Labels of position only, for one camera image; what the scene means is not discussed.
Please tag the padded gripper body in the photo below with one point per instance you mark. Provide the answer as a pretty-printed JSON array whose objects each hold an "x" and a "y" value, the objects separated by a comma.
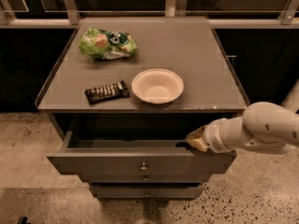
[{"x": 212, "y": 136}]

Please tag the grey top drawer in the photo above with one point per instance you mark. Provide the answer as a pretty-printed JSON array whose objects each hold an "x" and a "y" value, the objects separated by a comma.
[{"x": 111, "y": 151}]

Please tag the grey drawer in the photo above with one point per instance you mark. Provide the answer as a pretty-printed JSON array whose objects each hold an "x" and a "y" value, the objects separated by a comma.
[
  {"x": 111, "y": 151},
  {"x": 137, "y": 191}
]

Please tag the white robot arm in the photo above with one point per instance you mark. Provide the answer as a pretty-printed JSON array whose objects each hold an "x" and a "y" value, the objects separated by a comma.
[{"x": 262, "y": 127}]

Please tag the grey drawer cabinet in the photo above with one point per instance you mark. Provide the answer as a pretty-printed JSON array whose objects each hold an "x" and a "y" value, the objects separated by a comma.
[{"x": 193, "y": 51}]

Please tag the grey bottom drawer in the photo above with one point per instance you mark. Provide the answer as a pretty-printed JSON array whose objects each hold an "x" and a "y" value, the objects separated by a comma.
[{"x": 137, "y": 191}]

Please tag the round metal top knob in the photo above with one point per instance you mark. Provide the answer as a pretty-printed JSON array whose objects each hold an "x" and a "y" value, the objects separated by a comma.
[{"x": 143, "y": 168}]

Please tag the white paper bowl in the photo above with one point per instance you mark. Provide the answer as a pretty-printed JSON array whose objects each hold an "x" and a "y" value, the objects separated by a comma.
[{"x": 157, "y": 86}]

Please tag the dark chocolate bar wrapper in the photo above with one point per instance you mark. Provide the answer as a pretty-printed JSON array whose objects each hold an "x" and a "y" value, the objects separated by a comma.
[{"x": 107, "y": 92}]

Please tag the green chip bag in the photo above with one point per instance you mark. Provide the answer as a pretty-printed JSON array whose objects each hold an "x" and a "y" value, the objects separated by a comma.
[{"x": 106, "y": 45}]

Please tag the white cylindrical post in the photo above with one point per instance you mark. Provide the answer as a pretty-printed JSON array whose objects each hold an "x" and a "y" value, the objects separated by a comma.
[{"x": 291, "y": 100}]

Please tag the metal railing frame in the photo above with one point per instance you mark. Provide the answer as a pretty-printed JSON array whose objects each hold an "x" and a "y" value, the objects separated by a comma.
[{"x": 217, "y": 14}]

